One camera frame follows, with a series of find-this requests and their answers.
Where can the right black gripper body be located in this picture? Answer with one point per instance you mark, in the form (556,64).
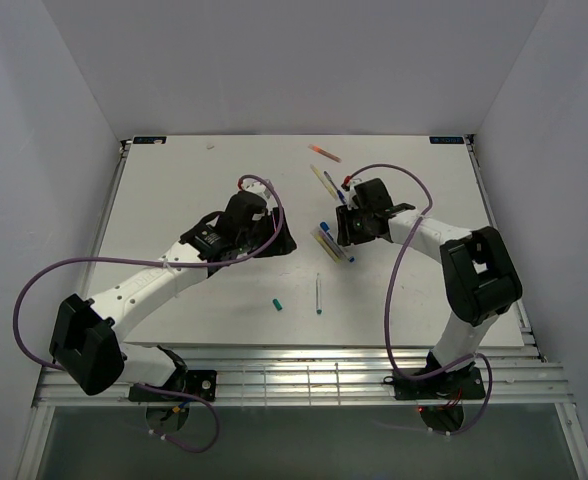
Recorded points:
(354,224)

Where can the orange highlighter pen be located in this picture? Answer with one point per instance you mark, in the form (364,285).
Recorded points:
(325,153)

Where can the aluminium frame rail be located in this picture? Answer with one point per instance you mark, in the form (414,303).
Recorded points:
(262,377)

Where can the yellow highlighter pen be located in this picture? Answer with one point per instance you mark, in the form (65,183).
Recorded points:
(325,246)

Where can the left blue corner label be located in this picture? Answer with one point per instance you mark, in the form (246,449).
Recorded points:
(149,140)

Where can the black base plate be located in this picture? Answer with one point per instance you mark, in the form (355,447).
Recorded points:
(461,384)
(200,383)

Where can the blue ballpoint pen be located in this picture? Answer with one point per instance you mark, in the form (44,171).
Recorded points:
(337,190)

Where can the yellow slim pen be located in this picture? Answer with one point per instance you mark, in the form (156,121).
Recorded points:
(325,182)

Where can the right blue corner label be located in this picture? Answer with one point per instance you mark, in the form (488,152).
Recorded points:
(446,140)

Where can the blue corner label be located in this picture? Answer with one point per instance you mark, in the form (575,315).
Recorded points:
(149,140)
(446,140)

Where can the blue cap white marker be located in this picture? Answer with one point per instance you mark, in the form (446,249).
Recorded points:
(325,227)

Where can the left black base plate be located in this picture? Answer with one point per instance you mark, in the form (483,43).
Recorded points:
(200,383)

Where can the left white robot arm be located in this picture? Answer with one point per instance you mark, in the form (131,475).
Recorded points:
(89,338)

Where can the green marker cap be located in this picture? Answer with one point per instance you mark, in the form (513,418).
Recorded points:
(277,304)

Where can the green acrylic marker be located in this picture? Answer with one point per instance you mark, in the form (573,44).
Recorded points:
(318,295)

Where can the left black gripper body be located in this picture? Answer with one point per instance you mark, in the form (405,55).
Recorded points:
(251,241)

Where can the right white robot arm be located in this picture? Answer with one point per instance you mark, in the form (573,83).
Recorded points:
(481,282)

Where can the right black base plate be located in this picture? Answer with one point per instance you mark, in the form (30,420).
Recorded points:
(461,384)

